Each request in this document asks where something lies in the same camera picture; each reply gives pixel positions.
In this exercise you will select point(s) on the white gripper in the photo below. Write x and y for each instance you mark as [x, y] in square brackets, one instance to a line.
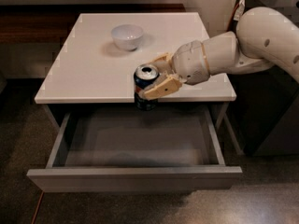
[189, 62]

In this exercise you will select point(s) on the blue pepsi can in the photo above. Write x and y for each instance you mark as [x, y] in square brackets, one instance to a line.
[144, 76]

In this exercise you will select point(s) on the grey top drawer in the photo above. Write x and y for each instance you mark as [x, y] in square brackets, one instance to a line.
[120, 149]

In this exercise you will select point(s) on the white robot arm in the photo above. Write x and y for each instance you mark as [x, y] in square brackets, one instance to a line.
[263, 37]

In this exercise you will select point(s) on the white-topped grey drawer cabinet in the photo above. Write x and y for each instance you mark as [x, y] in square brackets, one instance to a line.
[91, 69]

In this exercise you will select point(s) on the white bowl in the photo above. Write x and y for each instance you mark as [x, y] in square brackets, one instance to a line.
[127, 36]

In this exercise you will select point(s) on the black side cabinet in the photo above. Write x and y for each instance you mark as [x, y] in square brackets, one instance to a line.
[265, 114]

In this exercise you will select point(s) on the dark wooden bench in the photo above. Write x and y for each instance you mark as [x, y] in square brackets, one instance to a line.
[53, 23]

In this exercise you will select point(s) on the white cable tag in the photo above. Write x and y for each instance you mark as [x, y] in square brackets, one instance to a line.
[240, 7]

